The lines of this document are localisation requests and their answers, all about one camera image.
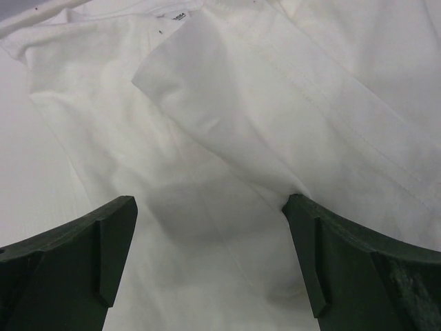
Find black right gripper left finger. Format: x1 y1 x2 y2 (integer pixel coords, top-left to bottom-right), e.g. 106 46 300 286
1 196 138 330

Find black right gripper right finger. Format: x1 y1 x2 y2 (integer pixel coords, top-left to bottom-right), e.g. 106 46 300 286
283 194 440 331

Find white t-shirt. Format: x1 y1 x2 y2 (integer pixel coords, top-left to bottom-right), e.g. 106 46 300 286
1 1 440 330

